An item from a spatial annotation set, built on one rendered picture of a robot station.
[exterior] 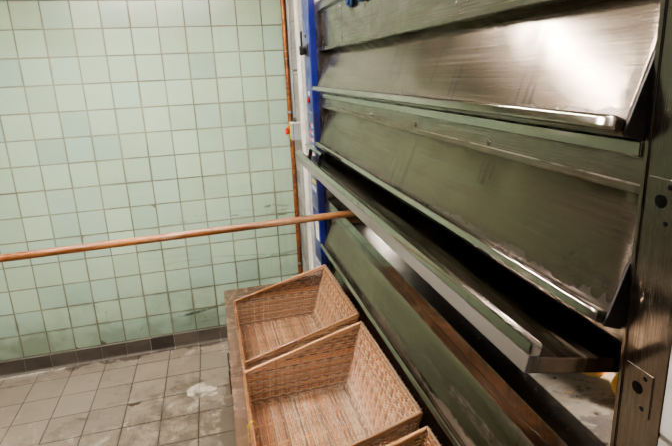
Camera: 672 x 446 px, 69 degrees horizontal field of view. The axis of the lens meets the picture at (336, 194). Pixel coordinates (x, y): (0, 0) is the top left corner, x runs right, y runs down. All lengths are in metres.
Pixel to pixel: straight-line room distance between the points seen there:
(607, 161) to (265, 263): 2.89
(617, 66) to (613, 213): 0.20
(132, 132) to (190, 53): 0.60
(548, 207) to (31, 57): 2.94
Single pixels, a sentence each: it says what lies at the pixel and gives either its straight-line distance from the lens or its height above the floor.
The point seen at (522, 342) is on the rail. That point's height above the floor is 1.43.
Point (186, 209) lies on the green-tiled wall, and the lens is 3.30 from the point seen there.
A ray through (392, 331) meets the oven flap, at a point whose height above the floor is 0.97.
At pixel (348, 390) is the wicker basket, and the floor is 0.59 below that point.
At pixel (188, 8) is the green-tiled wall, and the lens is 3.21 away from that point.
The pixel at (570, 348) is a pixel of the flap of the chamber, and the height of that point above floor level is 1.40.
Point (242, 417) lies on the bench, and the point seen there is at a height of 0.58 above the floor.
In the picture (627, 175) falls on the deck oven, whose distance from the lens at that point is 0.74.
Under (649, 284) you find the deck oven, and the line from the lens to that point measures 0.75.
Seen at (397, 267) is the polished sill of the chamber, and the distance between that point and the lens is 1.58.
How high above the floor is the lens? 1.80
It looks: 14 degrees down
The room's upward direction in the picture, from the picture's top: 3 degrees counter-clockwise
